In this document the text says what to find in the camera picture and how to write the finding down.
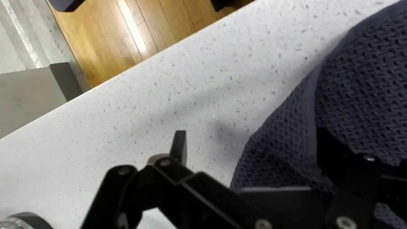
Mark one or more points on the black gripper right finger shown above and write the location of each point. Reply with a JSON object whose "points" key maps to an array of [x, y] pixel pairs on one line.
{"points": [[357, 182]]}

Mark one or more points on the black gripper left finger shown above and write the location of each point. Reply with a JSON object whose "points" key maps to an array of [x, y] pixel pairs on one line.
{"points": [[170, 194]]}

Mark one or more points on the dark grey waffle towel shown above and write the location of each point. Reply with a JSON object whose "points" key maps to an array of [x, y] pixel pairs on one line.
{"points": [[364, 84]]}

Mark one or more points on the stainless steel espresso machine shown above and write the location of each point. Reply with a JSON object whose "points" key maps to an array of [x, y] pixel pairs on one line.
{"points": [[21, 221]]}

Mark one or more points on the black furniture foot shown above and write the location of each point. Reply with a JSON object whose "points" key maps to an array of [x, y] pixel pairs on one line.
{"points": [[223, 3], [65, 3]]}

